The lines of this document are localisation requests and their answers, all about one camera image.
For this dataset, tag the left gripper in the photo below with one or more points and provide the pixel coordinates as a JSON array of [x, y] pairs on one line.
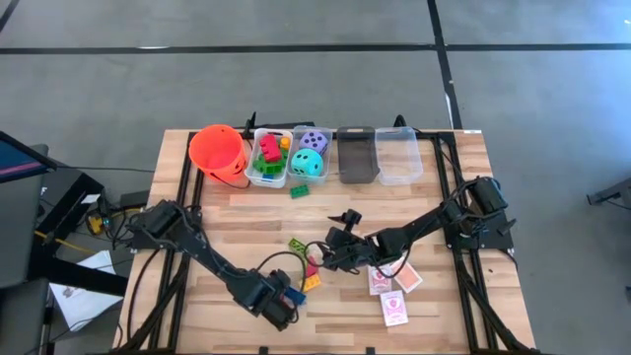
[[273, 310]]

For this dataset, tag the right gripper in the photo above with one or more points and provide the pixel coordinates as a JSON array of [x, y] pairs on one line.
[[355, 249]]

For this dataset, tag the long blue toy brick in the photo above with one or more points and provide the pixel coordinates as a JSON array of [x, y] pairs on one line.
[[297, 297]]

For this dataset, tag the long yellow toy brick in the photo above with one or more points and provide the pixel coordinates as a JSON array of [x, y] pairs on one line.
[[311, 283]]

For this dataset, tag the red sloped toy brick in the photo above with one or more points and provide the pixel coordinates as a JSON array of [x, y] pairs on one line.
[[312, 270]]

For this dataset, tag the olive green toy brick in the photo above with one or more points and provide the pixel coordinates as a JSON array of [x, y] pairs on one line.
[[297, 245]]

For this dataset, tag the teal foam die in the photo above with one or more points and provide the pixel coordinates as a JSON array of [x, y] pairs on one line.
[[305, 163]]

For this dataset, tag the purple foam die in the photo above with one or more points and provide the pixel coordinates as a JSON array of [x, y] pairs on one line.
[[314, 142]]

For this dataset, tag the small yellow toy brick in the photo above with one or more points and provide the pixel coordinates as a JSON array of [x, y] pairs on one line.
[[285, 143]]

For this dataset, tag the long green toy brick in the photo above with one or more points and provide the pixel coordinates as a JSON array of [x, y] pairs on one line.
[[255, 164]]

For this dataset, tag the large red toy brick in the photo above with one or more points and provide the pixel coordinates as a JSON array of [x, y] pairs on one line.
[[270, 148]]

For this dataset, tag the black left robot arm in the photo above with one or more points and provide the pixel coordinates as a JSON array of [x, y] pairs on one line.
[[217, 261]]

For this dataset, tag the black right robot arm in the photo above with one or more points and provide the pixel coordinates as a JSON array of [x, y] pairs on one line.
[[424, 227]]

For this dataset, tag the red playing card box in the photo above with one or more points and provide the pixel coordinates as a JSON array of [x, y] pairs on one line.
[[394, 308], [378, 282]]

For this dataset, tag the dark green toy brick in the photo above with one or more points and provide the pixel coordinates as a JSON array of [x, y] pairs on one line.
[[300, 191]]

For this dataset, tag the clear plastic bin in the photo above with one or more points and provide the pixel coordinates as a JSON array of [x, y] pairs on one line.
[[315, 180], [398, 158]]

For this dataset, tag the grey plastic bin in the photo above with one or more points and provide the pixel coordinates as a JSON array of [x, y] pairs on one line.
[[356, 158]]

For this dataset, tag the white plastic bin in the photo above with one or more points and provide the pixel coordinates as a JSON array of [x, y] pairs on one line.
[[252, 140]]

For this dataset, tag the orange pumpkin bucket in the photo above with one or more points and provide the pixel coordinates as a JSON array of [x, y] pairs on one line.
[[217, 148]]

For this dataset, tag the white paper sheet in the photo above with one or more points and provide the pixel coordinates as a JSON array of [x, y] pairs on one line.
[[84, 301]]

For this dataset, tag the small yellow box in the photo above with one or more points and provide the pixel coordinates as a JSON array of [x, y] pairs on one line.
[[95, 225]]

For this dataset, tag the black stand leg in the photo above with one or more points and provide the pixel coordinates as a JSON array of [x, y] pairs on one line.
[[611, 192]]

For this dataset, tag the blue monitor screen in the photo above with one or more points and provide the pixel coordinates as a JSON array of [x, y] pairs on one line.
[[15, 158]]

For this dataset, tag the black aluminium table frame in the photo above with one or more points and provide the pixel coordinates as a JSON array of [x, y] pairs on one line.
[[438, 148]]

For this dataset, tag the black desk frame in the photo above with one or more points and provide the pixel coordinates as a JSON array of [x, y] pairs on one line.
[[84, 276]]

